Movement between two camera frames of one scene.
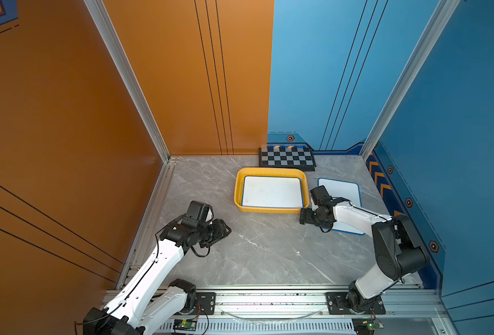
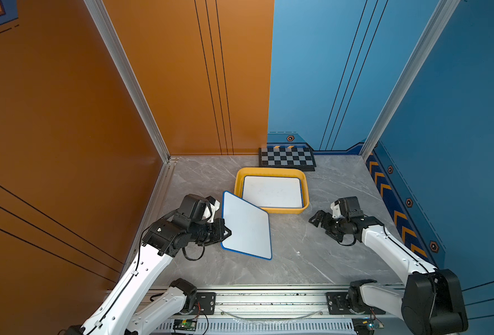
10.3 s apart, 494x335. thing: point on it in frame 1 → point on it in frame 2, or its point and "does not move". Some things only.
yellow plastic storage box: x=239 y=181 does not move
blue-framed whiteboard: x=348 y=190 → x=249 y=226
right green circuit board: x=365 y=326 does not move
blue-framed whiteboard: x=275 y=192 does not move
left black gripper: x=221 y=231 does not move
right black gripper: x=305 y=218 → x=324 y=224
